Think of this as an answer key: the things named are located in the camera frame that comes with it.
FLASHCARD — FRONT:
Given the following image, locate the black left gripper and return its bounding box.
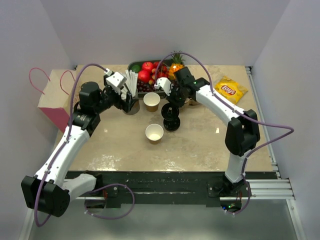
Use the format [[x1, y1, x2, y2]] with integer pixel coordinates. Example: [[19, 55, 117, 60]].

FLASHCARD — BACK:
[[94, 76, 138, 114]]

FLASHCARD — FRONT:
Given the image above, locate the brown paper coffee cup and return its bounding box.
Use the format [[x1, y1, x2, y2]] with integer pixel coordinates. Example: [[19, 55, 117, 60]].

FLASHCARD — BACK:
[[145, 124, 164, 145]]

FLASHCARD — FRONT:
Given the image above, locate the black coffee cup lid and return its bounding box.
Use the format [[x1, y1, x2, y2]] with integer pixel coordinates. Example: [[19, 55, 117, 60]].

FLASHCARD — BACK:
[[161, 103, 180, 121]]

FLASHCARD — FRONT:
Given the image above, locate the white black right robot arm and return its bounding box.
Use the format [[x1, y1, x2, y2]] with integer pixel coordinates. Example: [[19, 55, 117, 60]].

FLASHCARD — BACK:
[[157, 67, 261, 197]]

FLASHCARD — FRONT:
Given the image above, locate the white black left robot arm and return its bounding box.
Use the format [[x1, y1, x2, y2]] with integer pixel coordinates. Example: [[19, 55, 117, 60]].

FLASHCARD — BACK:
[[21, 81, 137, 217]]

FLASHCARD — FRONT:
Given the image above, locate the grey metal straw holder cup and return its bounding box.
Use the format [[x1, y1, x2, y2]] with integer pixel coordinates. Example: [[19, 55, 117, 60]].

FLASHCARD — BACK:
[[123, 97, 140, 116]]

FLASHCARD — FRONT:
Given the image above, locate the brown pulp cup carrier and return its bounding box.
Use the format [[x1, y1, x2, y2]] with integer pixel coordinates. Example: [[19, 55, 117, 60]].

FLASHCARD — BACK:
[[179, 98, 200, 110]]

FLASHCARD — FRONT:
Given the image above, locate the dark green fruit tray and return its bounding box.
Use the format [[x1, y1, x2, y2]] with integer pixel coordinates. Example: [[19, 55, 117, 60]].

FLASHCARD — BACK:
[[127, 59, 176, 98]]

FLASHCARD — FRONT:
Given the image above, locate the purple grape bunch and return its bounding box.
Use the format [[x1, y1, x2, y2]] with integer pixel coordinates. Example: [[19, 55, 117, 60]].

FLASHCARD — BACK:
[[137, 79, 157, 93]]

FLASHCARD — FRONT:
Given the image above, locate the red cherry cluster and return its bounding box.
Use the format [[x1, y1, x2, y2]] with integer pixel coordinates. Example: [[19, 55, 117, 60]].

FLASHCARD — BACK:
[[148, 61, 169, 85]]

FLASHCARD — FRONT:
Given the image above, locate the white wrapped straw bundle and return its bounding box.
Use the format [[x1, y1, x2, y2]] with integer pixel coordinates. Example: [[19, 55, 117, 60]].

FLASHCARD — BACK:
[[122, 70, 138, 98]]

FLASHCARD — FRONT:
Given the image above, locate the orange pineapple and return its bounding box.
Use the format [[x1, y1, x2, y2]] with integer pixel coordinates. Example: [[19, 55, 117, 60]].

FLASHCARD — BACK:
[[168, 51, 185, 81]]

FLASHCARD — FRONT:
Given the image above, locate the black cup lid stack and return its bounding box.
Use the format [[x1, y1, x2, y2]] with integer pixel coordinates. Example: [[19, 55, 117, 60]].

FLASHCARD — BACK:
[[163, 117, 181, 132]]

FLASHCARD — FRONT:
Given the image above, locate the red apple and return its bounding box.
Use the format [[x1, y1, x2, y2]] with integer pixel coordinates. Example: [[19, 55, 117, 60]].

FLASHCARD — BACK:
[[137, 70, 151, 83], [141, 61, 154, 73]]

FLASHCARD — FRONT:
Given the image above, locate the green lime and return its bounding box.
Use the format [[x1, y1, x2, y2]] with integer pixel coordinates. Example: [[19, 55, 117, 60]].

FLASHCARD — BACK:
[[130, 64, 141, 73]]

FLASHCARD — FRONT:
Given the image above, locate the yellow chips bag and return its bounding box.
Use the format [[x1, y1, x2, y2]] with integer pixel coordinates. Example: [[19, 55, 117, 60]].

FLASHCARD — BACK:
[[214, 76, 248, 105]]

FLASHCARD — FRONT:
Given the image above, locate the pink white paper bag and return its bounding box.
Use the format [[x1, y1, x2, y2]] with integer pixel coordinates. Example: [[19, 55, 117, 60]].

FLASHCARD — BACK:
[[28, 67, 76, 132]]

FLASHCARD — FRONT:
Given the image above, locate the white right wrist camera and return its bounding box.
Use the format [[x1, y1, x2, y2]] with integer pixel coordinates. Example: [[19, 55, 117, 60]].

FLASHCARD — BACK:
[[154, 77, 172, 96]]

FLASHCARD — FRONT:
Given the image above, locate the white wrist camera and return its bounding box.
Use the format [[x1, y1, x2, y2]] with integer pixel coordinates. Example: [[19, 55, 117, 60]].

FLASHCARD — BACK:
[[103, 68, 127, 89], [154, 77, 172, 96]]

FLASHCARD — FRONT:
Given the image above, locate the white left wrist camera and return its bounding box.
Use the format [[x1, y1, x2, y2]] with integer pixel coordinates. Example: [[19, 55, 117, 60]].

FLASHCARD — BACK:
[[103, 68, 127, 89]]

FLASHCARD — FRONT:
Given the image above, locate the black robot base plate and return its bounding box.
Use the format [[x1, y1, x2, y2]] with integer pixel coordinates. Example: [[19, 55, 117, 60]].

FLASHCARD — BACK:
[[64, 170, 278, 209]]

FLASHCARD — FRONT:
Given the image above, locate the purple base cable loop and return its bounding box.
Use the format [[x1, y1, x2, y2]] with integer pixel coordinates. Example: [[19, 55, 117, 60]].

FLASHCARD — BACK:
[[84, 183, 136, 221]]

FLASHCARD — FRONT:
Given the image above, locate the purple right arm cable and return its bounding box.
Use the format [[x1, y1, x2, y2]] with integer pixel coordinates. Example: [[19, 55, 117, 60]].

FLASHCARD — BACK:
[[154, 51, 295, 216]]

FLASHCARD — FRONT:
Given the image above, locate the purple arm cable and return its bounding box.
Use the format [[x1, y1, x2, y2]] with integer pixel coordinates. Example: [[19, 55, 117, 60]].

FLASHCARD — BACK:
[[33, 63, 111, 227], [154, 51, 295, 216]]

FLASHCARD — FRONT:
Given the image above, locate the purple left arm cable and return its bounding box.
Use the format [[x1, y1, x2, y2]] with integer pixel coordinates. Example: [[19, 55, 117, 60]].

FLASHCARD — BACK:
[[33, 63, 111, 227]]

